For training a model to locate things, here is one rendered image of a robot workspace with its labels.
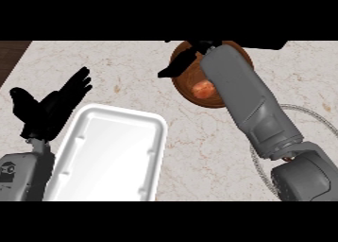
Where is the brown wooden bowl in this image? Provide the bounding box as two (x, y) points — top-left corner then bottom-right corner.
(168, 40), (255, 110)

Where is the orange sweet potato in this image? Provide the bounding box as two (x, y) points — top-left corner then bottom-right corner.
(190, 78), (219, 100)

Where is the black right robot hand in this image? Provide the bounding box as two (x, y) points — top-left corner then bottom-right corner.
(156, 40), (224, 78)

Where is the white rectangular tray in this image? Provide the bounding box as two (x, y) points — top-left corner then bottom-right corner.
(41, 103), (169, 202)

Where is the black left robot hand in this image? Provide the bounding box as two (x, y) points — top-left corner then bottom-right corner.
(9, 65), (93, 142)

